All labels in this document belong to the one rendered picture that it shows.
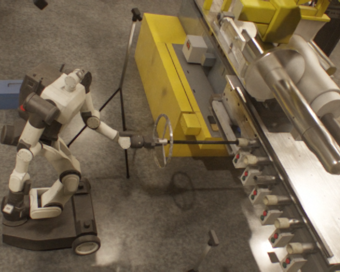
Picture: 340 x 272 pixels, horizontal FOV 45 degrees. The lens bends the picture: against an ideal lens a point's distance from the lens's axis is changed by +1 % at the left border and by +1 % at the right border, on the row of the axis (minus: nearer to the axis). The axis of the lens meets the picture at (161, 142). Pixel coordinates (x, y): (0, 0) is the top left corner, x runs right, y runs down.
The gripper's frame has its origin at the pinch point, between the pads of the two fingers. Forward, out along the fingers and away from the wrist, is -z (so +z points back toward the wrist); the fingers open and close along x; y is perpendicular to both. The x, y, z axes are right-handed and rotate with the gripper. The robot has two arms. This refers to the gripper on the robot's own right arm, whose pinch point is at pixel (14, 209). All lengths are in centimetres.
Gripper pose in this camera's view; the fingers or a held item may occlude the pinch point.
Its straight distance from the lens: 261.9
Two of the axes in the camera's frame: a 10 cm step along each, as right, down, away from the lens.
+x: 9.2, 4.0, -0.2
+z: 3.2, -7.7, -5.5
